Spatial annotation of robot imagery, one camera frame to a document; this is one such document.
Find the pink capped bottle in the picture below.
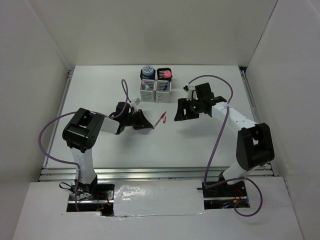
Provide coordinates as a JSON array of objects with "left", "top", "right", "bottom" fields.
[{"left": 162, "top": 70, "right": 172, "bottom": 79}]

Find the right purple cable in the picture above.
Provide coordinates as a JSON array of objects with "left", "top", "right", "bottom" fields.
[{"left": 187, "top": 74, "right": 263, "bottom": 217}]

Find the white left slotted container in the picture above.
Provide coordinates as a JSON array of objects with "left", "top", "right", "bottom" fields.
[{"left": 139, "top": 79, "right": 156, "bottom": 103}]

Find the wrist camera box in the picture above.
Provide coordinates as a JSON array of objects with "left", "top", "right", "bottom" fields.
[
  {"left": 183, "top": 85, "right": 197, "bottom": 101},
  {"left": 130, "top": 98, "right": 141, "bottom": 108}
]

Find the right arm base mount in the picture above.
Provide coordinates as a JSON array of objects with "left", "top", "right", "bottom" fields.
[{"left": 197, "top": 180, "right": 250, "bottom": 210}]

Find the black slotted container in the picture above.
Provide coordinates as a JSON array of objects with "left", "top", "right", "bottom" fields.
[
  {"left": 156, "top": 67, "right": 173, "bottom": 81},
  {"left": 140, "top": 70, "right": 156, "bottom": 80}
]

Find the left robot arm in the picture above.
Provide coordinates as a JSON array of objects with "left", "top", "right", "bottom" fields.
[{"left": 62, "top": 102, "right": 153, "bottom": 200}]

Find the blue glue jar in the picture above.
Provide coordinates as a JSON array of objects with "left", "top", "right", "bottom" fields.
[{"left": 141, "top": 65, "right": 155, "bottom": 73}]

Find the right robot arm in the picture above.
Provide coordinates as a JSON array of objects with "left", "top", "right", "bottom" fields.
[{"left": 174, "top": 83, "right": 275, "bottom": 196}]

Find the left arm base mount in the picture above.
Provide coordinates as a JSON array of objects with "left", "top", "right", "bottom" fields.
[{"left": 59, "top": 182, "right": 115, "bottom": 217}]

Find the black right slotted container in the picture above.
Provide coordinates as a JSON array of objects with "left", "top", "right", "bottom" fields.
[{"left": 156, "top": 67, "right": 173, "bottom": 81}]

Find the white slotted container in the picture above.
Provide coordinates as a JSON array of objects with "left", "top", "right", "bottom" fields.
[
  {"left": 139, "top": 79, "right": 156, "bottom": 103},
  {"left": 155, "top": 80, "right": 172, "bottom": 104}
]

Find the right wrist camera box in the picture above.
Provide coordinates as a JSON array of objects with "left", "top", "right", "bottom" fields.
[{"left": 183, "top": 85, "right": 197, "bottom": 101}]

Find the white right slotted container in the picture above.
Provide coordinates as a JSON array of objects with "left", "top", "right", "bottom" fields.
[{"left": 155, "top": 80, "right": 172, "bottom": 104}]

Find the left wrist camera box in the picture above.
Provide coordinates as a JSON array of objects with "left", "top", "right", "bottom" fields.
[{"left": 130, "top": 98, "right": 141, "bottom": 108}]

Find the white foil front panel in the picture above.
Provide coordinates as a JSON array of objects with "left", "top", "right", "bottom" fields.
[{"left": 113, "top": 180, "right": 206, "bottom": 217}]

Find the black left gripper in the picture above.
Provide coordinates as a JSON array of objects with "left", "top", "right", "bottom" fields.
[{"left": 123, "top": 109, "right": 153, "bottom": 130}]

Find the purple highlighter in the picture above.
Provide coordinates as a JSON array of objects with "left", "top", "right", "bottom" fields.
[{"left": 141, "top": 81, "right": 148, "bottom": 90}]

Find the aluminium front rail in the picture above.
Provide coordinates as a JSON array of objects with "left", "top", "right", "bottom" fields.
[{"left": 38, "top": 163, "right": 276, "bottom": 182}]

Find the black left slotted container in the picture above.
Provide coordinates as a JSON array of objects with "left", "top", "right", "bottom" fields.
[{"left": 140, "top": 70, "right": 156, "bottom": 80}]

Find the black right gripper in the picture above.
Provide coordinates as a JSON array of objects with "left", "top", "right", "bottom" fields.
[{"left": 174, "top": 97, "right": 203, "bottom": 121}]

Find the red pen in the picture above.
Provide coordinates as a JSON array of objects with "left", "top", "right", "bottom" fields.
[{"left": 152, "top": 111, "right": 167, "bottom": 130}]

